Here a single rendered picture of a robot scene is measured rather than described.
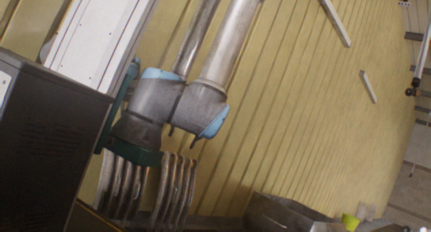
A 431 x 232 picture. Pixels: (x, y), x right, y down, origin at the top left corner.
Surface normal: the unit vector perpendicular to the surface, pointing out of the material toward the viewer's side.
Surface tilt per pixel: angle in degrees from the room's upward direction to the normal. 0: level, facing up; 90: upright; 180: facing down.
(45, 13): 90
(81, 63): 90
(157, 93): 90
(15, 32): 90
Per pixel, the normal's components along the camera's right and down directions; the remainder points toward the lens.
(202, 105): 0.16, -0.18
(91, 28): -0.28, -0.18
